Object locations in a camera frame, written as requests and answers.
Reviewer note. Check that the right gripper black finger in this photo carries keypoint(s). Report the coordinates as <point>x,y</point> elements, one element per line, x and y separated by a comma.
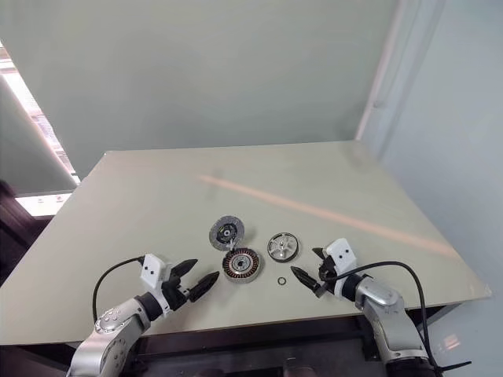
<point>304,277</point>
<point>320,254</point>

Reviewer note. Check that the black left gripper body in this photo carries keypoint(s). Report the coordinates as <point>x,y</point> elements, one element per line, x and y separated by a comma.
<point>173,293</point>

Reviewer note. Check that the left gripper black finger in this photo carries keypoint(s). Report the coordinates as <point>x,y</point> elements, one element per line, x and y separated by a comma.
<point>204,286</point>
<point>184,269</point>

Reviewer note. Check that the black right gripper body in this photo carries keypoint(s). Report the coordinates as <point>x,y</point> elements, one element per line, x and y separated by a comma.
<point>325,273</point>

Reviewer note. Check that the silver metal wheel cap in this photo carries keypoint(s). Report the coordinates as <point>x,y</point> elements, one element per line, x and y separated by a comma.
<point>283,246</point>

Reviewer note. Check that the grey disc with black hub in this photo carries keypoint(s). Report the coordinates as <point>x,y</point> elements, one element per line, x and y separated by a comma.
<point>227,233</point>

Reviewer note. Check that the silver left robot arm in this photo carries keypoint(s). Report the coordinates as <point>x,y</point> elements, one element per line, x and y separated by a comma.
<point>114,337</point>

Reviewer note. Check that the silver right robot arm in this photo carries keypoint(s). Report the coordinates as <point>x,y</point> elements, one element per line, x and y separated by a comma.
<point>387,314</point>

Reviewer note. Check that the motor stator with copper windings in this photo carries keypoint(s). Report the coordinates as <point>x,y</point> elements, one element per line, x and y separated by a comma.
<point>251,271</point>

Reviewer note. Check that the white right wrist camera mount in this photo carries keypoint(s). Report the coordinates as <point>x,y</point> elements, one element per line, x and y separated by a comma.
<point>341,251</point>

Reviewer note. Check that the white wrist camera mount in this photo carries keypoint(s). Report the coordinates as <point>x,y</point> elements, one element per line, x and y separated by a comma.
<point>341,251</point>
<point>151,271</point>

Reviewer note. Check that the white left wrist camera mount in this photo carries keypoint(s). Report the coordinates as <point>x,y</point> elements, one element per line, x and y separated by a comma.
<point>151,271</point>

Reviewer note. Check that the dark table frame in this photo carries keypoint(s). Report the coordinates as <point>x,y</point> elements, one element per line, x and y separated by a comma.
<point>236,345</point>

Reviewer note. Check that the white corner post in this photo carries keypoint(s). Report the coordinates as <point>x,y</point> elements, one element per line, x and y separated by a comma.
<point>383,70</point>

